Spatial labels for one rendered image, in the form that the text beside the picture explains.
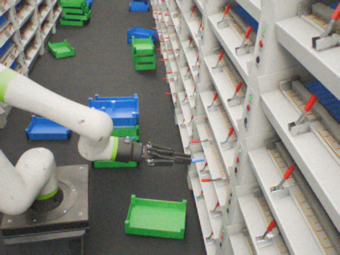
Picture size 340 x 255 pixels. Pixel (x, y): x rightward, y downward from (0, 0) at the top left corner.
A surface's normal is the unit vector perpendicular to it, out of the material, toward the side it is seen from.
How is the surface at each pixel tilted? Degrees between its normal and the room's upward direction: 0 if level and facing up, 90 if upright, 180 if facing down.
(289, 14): 90
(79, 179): 2
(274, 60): 90
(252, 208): 18
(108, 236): 0
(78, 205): 2
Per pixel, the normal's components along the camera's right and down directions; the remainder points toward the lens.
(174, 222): 0.04, -0.83
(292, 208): -0.27, -0.78
